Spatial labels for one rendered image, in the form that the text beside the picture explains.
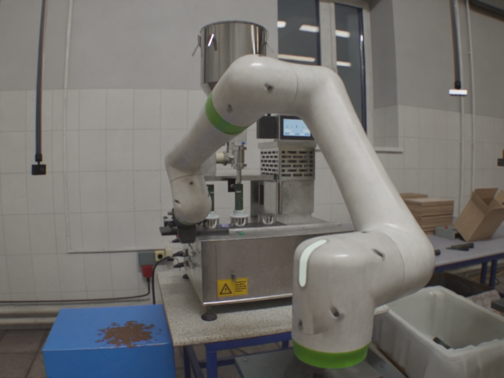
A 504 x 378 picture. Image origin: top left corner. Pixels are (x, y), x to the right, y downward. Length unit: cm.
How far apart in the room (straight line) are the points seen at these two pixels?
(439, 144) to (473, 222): 156
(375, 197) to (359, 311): 23
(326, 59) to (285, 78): 309
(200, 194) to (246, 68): 44
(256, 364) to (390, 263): 30
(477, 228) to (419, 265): 202
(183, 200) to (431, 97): 333
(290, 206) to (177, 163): 65
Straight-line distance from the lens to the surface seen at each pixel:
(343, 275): 53
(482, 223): 266
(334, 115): 77
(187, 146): 98
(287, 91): 75
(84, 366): 155
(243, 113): 76
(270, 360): 73
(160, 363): 154
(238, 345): 124
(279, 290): 138
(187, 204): 104
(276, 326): 126
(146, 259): 287
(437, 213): 291
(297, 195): 157
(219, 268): 129
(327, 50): 386
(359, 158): 73
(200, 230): 136
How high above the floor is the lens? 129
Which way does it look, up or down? 5 degrees down
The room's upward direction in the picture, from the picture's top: straight up
